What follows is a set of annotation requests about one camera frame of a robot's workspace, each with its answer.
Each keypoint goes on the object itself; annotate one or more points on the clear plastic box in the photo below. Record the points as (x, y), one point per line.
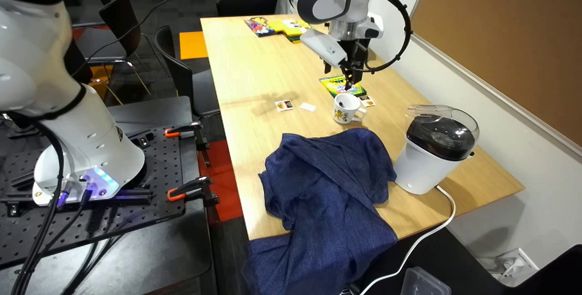
(423, 283)

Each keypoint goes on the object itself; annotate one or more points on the small white packet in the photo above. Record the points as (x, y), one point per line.
(308, 107)

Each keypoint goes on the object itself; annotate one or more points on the dark blue cloth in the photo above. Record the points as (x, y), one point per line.
(327, 195)

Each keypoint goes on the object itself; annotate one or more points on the colourful book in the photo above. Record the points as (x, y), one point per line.
(260, 27)

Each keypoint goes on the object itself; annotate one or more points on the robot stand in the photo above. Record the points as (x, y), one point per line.
(150, 249)

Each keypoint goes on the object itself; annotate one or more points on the orange black clamp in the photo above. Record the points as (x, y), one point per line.
(193, 188)
(191, 129)

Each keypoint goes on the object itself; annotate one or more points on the white mug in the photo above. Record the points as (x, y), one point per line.
(344, 114)

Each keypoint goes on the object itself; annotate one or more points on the white popcorn maker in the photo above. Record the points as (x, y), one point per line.
(425, 167)

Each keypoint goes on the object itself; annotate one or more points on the black chair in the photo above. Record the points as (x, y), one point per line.
(116, 27)
(191, 81)
(246, 3)

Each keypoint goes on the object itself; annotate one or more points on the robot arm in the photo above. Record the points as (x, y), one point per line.
(68, 117)

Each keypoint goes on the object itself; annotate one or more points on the green yellow crayon box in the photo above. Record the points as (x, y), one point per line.
(335, 86)

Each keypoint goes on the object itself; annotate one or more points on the cork board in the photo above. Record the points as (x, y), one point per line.
(509, 36)

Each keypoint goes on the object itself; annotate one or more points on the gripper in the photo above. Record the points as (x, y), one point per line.
(355, 52)

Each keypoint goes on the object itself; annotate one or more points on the white wall socket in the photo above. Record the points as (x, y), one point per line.
(511, 265)

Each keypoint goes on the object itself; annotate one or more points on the small packet with orange print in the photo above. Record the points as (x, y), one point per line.
(367, 101)
(284, 105)

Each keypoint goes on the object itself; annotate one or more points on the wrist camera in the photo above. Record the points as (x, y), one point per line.
(323, 45)

